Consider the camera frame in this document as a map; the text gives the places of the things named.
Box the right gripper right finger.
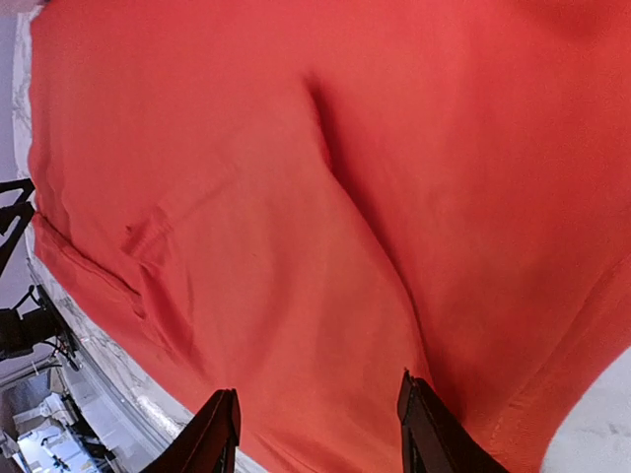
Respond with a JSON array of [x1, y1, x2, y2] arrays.
[[397, 372, 507, 473]]

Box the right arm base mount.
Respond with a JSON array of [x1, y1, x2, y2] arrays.
[[1, 285, 80, 372]]

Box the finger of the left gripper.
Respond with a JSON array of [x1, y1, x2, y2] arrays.
[[1, 178, 35, 271]]

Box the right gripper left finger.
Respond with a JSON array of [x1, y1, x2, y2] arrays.
[[147, 389, 241, 473]]

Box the orange t-shirt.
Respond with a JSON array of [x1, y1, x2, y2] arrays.
[[29, 1, 630, 472]]

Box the aluminium front frame rail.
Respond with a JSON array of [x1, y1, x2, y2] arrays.
[[28, 256, 193, 472]]

